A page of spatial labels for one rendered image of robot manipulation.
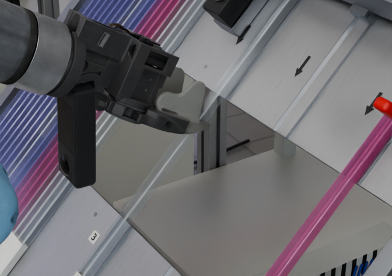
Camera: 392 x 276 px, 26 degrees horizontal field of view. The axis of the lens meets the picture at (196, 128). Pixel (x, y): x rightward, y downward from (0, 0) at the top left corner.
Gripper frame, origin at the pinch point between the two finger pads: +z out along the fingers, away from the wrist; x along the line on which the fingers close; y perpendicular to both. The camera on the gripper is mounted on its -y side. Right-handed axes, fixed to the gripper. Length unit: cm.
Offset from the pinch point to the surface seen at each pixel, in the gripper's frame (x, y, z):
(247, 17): 3.5, 13.6, 3.4
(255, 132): 138, -24, 147
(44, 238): 10.6, -21.5, -4.8
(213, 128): 38, -7, 38
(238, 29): 3.5, 11.9, 3.0
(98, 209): 5.5, -14.3, -2.9
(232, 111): 156, -23, 149
